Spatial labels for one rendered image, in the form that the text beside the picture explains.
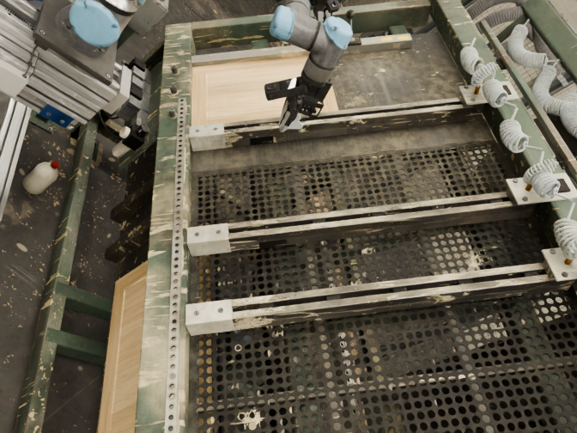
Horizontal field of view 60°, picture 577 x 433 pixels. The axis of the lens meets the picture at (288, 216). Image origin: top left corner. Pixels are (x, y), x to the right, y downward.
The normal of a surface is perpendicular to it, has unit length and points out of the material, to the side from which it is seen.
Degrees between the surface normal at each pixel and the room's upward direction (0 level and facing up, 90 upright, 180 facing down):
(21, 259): 0
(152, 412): 52
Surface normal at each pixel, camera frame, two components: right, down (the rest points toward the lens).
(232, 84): -0.04, -0.61
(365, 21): 0.11, 0.78
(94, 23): -0.11, 0.74
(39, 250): 0.76, -0.46
